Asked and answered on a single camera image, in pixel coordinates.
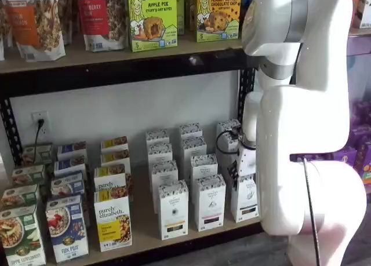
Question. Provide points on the yellow Bobo's peanut butter box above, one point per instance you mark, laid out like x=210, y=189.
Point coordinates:
x=217, y=22

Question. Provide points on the green Bobo's apple pie box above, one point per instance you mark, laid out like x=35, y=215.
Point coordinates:
x=153, y=31

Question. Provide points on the white wall outlet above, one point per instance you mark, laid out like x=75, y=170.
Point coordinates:
x=39, y=114

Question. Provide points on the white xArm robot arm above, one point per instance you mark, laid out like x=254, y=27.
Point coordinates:
x=304, y=118

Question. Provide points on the white box pink strip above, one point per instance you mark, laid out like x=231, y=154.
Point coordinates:
x=193, y=150
x=210, y=205
x=190, y=130
x=204, y=164

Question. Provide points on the white snack box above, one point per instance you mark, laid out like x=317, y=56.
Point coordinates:
x=365, y=11

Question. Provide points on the orange snack box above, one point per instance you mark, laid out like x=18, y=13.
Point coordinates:
x=354, y=8

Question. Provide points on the green oatmeal box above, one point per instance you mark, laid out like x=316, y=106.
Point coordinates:
x=28, y=175
x=20, y=237
x=18, y=196
x=37, y=154

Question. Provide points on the plain purple snack box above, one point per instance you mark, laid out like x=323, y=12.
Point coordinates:
x=345, y=157

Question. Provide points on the Purely Elizabeth yellow label box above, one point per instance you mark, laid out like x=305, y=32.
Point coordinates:
x=114, y=158
x=113, y=219
x=108, y=180
x=114, y=143

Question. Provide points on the purple box with orange picture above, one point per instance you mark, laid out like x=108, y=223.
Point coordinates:
x=363, y=158

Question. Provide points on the blue oatmeal box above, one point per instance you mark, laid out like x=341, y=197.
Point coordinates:
x=66, y=231
x=67, y=185
x=71, y=150
x=69, y=165

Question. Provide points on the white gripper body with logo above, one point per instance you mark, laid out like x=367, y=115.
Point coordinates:
x=247, y=161

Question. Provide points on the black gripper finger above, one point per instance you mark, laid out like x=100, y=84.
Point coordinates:
x=234, y=174

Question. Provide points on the brown granola bag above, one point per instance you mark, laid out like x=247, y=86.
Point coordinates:
x=2, y=31

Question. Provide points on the red label granola bag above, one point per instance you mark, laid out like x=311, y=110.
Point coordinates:
x=98, y=16

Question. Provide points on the white box green strip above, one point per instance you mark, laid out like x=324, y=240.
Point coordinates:
x=227, y=125
x=246, y=202
x=224, y=161

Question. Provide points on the orange label granola bag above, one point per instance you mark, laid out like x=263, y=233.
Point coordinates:
x=32, y=22

